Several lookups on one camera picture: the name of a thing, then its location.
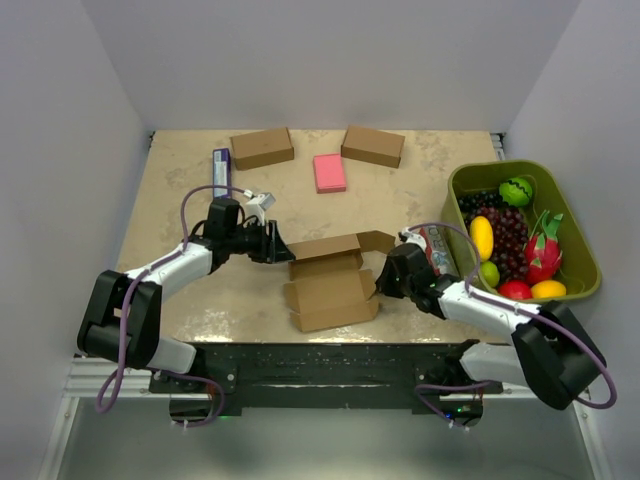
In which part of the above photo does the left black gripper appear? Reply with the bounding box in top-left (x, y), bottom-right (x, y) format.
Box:
top-left (226, 219), bottom-right (295, 264)

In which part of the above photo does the brown cardboard box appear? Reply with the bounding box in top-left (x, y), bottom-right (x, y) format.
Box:
top-left (283, 230), bottom-right (395, 332)

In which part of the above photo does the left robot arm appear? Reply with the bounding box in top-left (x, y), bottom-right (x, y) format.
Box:
top-left (77, 193), bottom-right (295, 392)

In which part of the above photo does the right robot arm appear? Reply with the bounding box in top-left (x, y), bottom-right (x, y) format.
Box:
top-left (376, 243), bottom-right (612, 410)

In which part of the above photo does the left folded cardboard box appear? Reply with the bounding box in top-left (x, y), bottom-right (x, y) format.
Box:
top-left (230, 127), bottom-right (295, 171)

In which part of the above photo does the folded cardboard box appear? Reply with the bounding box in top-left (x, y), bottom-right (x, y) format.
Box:
top-left (341, 125), bottom-right (405, 169)
top-left (230, 127), bottom-right (295, 171)

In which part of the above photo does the purple toothpaste box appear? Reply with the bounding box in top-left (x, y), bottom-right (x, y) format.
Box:
top-left (212, 148), bottom-right (232, 199)

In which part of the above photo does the right folded cardboard box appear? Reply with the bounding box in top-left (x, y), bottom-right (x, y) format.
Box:
top-left (341, 125), bottom-right (405, 169)

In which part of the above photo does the red silver snack packet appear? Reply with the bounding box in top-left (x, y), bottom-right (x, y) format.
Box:
top-left (419, 226), bottom-right (459, 277)

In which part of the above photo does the pink sticky note pad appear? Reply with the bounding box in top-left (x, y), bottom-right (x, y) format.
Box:
top-left (313, 154), bottom-right (347, 194)

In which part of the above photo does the green toy lime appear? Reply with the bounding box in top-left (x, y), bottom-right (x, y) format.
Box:
top-left (480, 261), bottom-right (500, 288)

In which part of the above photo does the yellow toy lemon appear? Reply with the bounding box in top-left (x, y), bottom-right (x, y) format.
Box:
top-left (469, 216), bottom-right (494, 262)

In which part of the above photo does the black grape bunch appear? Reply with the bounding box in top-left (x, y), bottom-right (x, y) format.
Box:
top-left (457, 191), bottom-right (506, 214)

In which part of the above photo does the red toy apple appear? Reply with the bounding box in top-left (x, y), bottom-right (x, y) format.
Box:
top-left (498, 280), bottom-right (533, 300)

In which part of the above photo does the dark red grape bunch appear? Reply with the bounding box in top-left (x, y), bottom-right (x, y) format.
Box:
top-left (465, 207), bottom-right (529, 286)

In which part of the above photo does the orange yellow mango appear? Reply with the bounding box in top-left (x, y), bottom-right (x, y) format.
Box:
top-left (530, 279), bottom-right (567, 299)

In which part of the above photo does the green toy melon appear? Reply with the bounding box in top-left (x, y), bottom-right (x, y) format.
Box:
top-left (498, 177), bottom-right (534, 207)

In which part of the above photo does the pink dragon fruit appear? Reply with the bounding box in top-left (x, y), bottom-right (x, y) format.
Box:
top-left (524, 210), bottom-right (563, 286)

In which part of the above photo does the olive green plastic bin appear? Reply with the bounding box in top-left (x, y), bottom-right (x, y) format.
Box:
top-left (441, 160), bottom-right (601, 301)

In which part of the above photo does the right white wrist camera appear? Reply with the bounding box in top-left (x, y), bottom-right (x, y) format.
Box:
top-left (398, 228), bottom-right (424, 249)

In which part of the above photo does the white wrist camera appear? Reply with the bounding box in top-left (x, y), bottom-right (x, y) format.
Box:
top-left (398, 228), bottom-right (424, 249)
top-left (244, 192), bottom-right (275, 225)

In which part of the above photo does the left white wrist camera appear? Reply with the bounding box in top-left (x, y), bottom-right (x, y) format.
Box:
top-left (244, 192), bottom-right (275, 225)

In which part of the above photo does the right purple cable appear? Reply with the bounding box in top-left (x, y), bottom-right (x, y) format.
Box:
top-left (407, 222), bottom-right (618, 410)

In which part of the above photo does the black base frame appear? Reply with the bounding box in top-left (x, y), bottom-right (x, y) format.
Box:
top-left (150, 340), bottom-right (503, 426)

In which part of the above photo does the aluminium rail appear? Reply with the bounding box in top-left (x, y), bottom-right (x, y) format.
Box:
top-left (63, 358), bottom-right (537, 400)

